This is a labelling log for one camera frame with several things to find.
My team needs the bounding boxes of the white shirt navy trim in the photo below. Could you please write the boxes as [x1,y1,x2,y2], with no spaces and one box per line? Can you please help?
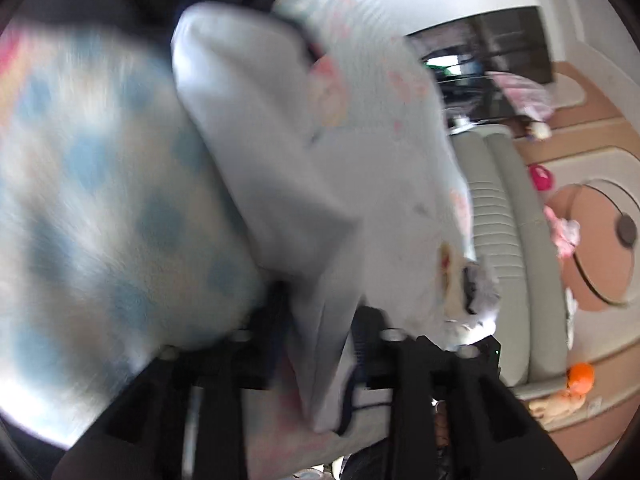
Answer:
[171,2,406,432]

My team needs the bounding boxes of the padded green headboard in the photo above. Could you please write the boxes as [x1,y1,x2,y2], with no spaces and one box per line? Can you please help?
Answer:
[450,125,568,400]

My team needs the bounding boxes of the Hello Kitty checkered blanket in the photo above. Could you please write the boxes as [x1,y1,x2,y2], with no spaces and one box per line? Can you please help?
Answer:
[0,0,476,441]

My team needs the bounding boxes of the orange ball toy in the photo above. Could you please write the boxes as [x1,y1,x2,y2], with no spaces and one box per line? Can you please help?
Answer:
[567,363,596,396]

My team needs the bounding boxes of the pink toy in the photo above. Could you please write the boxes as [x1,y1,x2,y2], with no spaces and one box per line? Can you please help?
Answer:
[528,164,554,193]

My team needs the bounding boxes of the pink cloth heap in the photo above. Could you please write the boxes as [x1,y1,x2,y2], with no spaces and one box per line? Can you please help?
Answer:
[486,70,555,122]

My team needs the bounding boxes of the black cable on floor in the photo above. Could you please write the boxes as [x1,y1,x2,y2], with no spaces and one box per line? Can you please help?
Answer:
[569,181,639,309]

